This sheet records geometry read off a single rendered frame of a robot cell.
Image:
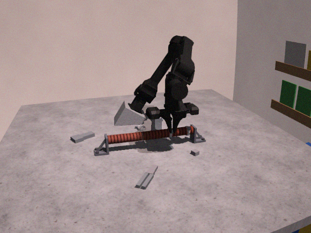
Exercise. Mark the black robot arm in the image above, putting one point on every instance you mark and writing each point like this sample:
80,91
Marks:
181,74

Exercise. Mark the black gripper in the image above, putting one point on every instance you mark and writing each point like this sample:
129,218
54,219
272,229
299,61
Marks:
155,113

